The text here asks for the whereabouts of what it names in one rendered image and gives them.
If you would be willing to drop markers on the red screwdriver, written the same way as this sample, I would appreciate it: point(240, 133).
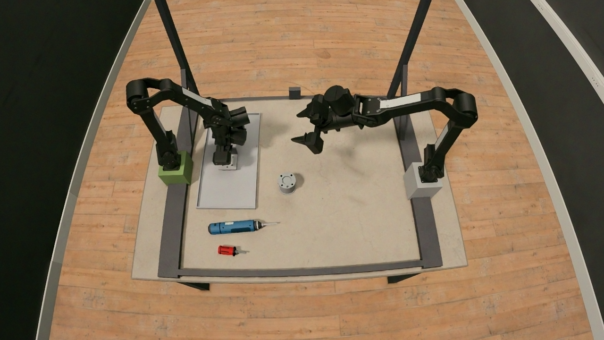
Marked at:
point(226, 250)

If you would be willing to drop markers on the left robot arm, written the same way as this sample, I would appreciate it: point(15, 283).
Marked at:
point(462, 114)

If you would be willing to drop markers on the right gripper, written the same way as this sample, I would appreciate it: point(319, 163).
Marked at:
point(222, 156)

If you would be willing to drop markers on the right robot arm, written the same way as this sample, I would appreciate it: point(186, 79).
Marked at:
point(215, 114)

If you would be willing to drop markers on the blue cordless drill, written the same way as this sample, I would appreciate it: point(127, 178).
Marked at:
point(235, 227)

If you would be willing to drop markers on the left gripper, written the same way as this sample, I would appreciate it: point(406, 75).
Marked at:
point(313, 140)

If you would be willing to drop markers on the white metal bracket plate with holes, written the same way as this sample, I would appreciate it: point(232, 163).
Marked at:
point(233, 165)

